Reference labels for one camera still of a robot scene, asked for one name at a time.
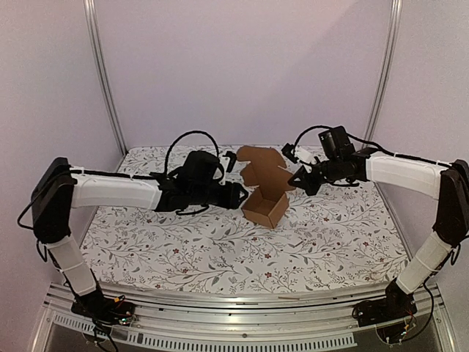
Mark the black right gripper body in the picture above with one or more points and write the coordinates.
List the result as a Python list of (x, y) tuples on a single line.
[(313, 176)]

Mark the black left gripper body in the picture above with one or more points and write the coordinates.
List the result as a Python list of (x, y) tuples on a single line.
[(229, 201)]

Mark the brown cardboard box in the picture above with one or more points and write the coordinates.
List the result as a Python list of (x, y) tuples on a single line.
[(266, 171)]

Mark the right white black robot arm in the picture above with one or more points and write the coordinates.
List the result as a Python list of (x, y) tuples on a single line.
[(445, 182)]

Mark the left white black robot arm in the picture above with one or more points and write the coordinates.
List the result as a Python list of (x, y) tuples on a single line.
[(201, 181)]

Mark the floral patterned table mat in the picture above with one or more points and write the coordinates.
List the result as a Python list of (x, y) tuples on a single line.
[(342, 237)]

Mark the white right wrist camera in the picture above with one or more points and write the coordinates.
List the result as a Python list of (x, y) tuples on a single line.
[(297, 154)]

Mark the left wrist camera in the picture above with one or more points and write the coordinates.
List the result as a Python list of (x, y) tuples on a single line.
[(227, 162)]

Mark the aluminium front rail frame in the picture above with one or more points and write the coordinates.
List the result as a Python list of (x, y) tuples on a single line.
[(177, 321)]

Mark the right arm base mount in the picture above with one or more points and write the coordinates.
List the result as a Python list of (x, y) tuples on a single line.
[(394, 305)]

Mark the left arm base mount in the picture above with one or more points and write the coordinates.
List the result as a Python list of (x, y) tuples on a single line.
[(110, 311)]

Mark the right aluminium corner post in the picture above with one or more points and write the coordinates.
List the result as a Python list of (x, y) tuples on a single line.
[(390, 46)]

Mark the aluminium corner post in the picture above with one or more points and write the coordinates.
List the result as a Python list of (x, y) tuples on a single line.
[(390, 46), (102, 75)]

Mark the left aluminium corner post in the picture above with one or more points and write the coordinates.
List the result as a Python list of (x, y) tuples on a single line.
[(102, 75)]

